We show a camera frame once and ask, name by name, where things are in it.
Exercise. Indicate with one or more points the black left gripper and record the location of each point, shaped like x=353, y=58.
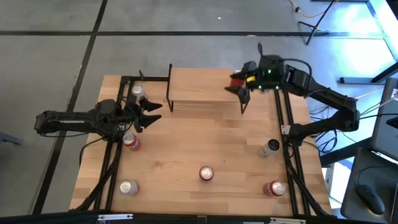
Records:
x=133, y=116

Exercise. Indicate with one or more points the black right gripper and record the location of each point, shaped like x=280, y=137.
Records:
x=269, y=77

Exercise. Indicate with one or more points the red can with black script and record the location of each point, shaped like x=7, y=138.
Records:
x=237, y=82

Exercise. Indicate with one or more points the pink and white Spindrift can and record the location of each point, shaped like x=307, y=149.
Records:
x=138, y=91

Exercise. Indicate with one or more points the red Fanta can blue logo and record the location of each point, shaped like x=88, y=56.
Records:
x=132, y=141

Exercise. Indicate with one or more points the tall white Celsius can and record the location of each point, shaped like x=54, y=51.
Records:
x=269, y=148

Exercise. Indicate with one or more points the silver beverage can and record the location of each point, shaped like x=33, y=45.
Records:
x=128, y=187

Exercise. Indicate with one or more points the dark red beverage can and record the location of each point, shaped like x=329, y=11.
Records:
x=206, y=173

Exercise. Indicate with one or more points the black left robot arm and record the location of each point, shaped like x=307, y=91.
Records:
x=62, y=119

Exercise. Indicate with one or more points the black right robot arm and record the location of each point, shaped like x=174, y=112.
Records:
x=326, y=93

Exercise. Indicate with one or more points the wooden shelf with black legs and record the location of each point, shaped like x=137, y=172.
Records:
x=199, y=84

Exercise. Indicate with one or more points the black tripod stand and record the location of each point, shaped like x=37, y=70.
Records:
x=314, y=28

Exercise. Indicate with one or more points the black desk leg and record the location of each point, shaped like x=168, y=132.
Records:
x=357, y=80

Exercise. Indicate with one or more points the black desk beam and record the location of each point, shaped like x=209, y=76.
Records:
x=342, y=152

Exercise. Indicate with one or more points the grey chair leg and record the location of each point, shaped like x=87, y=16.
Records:
x=9, y=138

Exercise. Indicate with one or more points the grey monitor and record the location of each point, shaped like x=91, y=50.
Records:
x=385, y=124

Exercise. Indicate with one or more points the grey desk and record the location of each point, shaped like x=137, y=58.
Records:
x=354, y=186

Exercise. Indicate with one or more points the black computer mouse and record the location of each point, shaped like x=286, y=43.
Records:
x=370, y=199

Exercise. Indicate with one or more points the black aluminium table frame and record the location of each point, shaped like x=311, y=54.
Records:
x=149, y=78

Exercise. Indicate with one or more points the small white frame bracket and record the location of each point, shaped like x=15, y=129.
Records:
x=285, y=129

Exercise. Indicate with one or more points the silver frame bracket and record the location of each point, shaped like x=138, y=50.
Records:
x=287, y=220
x=115, y=216

